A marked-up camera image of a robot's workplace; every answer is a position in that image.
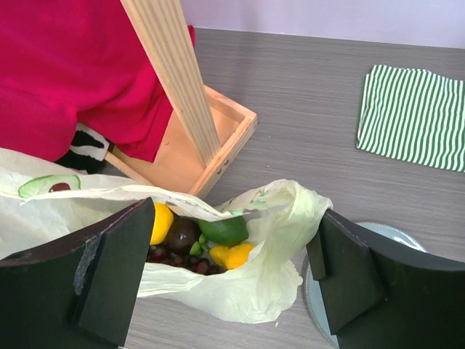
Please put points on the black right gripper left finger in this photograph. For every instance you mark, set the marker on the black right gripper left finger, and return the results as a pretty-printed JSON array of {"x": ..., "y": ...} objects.
[{"x": 79, "y": 290}]

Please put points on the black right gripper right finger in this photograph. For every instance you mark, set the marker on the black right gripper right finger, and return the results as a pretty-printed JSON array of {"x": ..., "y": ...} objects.
[{"x": 379, "y": 293}]

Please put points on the red grape bunch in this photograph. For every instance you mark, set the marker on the red grape bunch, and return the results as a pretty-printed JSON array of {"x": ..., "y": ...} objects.
[{"x": 199, "y": 265}]

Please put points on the green avocado print plastic bag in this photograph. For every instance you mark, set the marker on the green avocado print plastic bag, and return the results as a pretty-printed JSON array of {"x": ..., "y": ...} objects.
[{"x": 42, "y": 201}]

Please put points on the yellow apple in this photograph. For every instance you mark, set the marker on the yellow apple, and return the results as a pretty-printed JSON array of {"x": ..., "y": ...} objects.
[{"x": 163, "y": 220}]

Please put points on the dark purple passion fruit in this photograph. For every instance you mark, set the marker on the dark purple passion fruit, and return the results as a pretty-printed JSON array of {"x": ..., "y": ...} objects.
[{"x": 182, "y": 235}]

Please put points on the yellow pear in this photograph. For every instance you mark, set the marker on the yellow pear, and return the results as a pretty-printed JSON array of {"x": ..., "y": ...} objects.
[{"x": 231, "y": 258}]

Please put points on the green avocado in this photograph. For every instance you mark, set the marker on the green avocado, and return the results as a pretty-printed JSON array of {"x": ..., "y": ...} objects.
[{"x": 228, "y": 232}]

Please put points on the grey green plate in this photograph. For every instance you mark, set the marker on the grey green plate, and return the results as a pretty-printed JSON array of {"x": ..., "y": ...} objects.
[{"x": 312, "y": 292}]

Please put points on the black white patterned garment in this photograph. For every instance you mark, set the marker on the black white patterned garment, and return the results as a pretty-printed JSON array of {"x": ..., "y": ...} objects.
[{"x": 87, "y": 151}]

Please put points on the green white striped cloth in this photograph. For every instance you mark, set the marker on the green white striped cloth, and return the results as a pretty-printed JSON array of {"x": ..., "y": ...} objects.
[{"x": 412, "y": 115}]

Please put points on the wooden clothes rack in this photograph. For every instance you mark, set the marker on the wooden clothes rack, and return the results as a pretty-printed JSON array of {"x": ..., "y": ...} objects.
[{"x": 206, "y": 130}]

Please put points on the magenta red shirt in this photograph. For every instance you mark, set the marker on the magenta red shirt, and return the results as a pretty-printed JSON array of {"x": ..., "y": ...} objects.
[{"x": 65, "y": 63}]

